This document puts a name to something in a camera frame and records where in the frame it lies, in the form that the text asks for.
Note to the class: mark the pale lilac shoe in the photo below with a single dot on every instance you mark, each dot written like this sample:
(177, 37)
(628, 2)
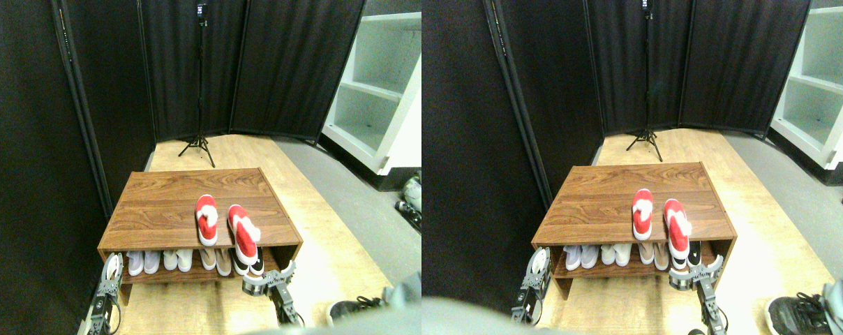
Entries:
(572, 258)
(135, 264)
(588, 257)
(152, 262)

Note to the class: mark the black tripod stand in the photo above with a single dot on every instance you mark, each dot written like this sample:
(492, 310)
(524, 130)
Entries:
(647, 70)
(201, 70)

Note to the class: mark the white and black machine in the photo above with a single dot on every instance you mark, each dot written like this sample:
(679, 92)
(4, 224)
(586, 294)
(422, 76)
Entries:
(413, 194)

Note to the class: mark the brown shoe rack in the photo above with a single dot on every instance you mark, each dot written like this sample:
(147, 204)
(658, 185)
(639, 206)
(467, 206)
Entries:
(589, 209)
(156, 209)

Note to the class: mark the beige shoe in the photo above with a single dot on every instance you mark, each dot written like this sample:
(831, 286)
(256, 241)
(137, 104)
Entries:
(224, 264)
(645, 254)
(207, 259)
(661, 258)

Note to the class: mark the black curtain stand pole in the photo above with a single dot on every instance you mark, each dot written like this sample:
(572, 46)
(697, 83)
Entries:
(83, 105)
(519, 105)

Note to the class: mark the white shoe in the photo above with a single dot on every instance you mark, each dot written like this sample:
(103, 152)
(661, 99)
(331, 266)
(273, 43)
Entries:
(170, 260)
(185, 261)
(623, 255)
(607, 255)

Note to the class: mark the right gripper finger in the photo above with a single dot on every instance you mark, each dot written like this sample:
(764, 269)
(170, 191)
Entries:
(287, 273)
(255, 287)
(681, 281)
(714, 268)

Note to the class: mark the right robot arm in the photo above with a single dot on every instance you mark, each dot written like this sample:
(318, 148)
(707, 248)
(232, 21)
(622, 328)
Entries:
(714, 315)
(290, 314)

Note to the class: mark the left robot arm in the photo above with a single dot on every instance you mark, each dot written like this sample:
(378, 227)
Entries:
(99, 324)
(525, 317)

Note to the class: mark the white shelf unit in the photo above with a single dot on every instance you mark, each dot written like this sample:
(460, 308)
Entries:
(812, 112)
(366, 118)

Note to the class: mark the red shoe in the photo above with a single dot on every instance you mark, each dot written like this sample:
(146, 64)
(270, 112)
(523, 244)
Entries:
(677, 229)
(244, 234)
(206, 222)
(642, 216)

